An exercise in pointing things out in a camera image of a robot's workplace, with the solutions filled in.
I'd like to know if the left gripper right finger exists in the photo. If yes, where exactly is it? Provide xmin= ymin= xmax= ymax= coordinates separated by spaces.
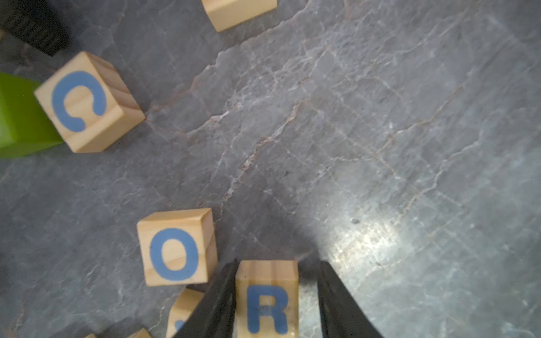
xmin=317 ymin=261 xmax=383 ymax=338

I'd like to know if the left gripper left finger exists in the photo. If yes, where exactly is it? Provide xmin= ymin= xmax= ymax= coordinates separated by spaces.
xmin=173 ymin=259 xmax=239 ymax=338

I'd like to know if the wooden block blue E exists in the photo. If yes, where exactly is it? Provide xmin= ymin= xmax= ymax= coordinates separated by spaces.
xmin=165 ymin=288 xmax=204 ymax=338

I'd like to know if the wooden block blue R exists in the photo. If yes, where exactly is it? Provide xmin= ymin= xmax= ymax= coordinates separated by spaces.
xmin=235 ymin=260 xmax=300 ymax=337

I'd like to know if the green block letter N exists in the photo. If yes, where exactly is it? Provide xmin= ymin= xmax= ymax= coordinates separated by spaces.
xmin=1 ymin=73 xmax=64 ymax=159

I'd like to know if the wooden block green plus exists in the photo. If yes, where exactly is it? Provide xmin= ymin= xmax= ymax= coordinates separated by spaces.
xmin=128 ymin=328 xmax=152 ymax=338

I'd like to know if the wooden block blue O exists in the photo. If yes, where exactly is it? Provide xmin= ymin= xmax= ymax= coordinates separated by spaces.
xmin=137 ymin=208 xmax=218 ymax=287

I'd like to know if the wooden block blue C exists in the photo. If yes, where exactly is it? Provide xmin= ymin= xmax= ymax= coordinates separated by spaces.
xmin=34 ymin=52 xmax=145 ymax=154

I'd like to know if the wooden block orange Q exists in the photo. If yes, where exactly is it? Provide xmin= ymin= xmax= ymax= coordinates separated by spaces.
xmin=201 ymin=0 xmax=278 ymax=32

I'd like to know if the right whiteboard foot black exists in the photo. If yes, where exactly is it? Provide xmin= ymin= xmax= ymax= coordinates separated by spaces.
xmin=1 ymin=0 xmax=70 ymax=56

